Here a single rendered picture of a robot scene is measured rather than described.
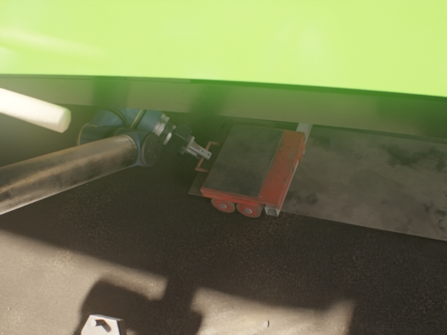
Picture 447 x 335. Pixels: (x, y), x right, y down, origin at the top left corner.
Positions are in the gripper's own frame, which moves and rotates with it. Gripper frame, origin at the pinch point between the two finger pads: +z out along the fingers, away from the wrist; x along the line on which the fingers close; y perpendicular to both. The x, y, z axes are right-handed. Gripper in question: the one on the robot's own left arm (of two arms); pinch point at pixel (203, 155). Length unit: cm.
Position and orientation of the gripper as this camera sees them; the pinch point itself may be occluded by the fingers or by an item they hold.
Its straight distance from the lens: 174.6
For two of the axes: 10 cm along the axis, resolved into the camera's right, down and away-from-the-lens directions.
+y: 3.6, -7.9, 5.0
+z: 8.4, 5.0, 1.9
